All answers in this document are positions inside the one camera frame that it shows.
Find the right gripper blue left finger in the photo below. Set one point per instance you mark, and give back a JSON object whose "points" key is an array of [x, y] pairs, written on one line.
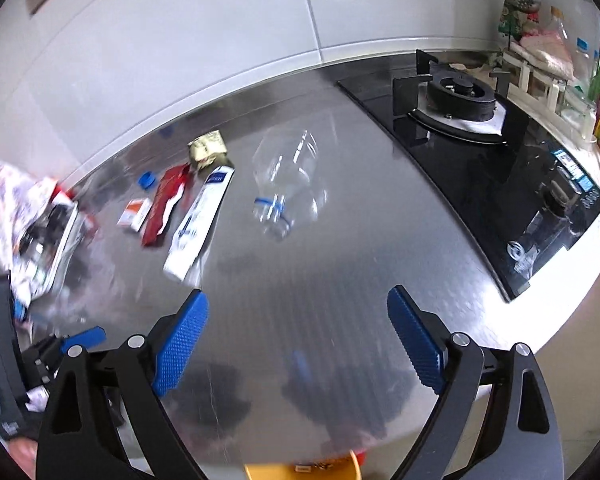
{"points": [[173, 340]]}

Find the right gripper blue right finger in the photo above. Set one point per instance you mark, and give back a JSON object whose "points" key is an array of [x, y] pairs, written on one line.
{"points": [[418, 332]]}

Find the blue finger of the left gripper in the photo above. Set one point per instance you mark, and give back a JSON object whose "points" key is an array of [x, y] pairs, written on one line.
{"points": [[87, 339]]}

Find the white toothpaste tube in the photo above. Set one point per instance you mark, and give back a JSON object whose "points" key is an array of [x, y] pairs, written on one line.
{"points": [[188, 239]]}

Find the small orange white box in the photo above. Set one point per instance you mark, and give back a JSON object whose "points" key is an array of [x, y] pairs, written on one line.
{"points": [[134, 214]]}

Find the red foil wrapper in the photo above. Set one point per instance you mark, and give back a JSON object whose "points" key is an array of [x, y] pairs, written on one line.
{"points": [[169, 192]]}

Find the clear plastic water bottle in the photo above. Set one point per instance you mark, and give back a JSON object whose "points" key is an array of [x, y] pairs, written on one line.
{"points": [[290, 195]]}

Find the green gold wrapper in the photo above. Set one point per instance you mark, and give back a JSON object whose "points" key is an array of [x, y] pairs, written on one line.
{"points": [[204, 149]]}

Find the yellow trash bin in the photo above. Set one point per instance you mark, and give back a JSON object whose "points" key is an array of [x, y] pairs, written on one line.
{"points": [[345, 467]]}

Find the person's left hand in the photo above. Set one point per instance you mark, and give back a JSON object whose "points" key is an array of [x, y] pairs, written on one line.
{"points": [[24, 451]]}

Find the white dish tray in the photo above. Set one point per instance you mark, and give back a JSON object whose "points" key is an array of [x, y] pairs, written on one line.
{"points": [[34, 275]]}

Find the glass teapot black lid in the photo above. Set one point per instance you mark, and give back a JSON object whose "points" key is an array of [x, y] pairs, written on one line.
{"points": [[47, 230]]}

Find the floral patterned cloth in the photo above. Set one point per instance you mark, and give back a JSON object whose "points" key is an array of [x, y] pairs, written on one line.
{"points": [[23, 200]]}

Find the blue bottle cap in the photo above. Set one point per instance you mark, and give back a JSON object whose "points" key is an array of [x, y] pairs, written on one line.
{"points": [[147, 180]]}

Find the black gas stove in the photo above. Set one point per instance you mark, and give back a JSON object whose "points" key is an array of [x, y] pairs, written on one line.
{"points": [[520, 193]]}

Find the white wooden spice rack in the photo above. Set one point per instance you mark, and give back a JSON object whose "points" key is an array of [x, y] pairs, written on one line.
{"points": [[552, 94]]}

